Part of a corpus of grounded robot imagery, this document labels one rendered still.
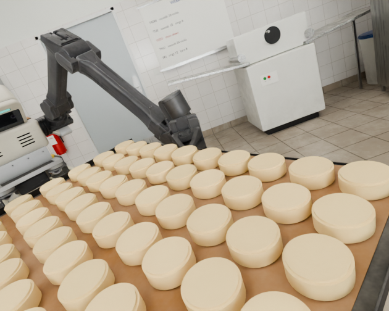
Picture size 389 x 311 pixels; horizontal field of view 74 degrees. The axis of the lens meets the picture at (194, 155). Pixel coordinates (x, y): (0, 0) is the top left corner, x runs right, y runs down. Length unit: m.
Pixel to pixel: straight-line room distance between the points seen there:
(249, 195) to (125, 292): 0.16
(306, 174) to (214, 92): 3.64
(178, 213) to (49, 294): 0.16
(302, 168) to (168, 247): 0.18
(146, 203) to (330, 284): 0.23
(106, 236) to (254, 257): 0.18
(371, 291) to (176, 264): 0.15
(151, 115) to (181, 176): 0.37
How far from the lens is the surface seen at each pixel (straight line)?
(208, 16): 3.92
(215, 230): 0.27
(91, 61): 0.84
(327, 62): 4.51
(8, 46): 4.38
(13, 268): 0.39
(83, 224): 0.39
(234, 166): 0.37
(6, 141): 1.26
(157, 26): 3.87
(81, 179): 0.56
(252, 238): 0.25
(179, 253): 0.26
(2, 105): 1.20
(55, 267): 0.34
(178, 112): 0.65
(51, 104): 1.16
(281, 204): 0.28
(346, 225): 0.25
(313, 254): 0.23
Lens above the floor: 1.16
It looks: 20 degrees down
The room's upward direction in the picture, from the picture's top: 21 degrees counter-clockwise
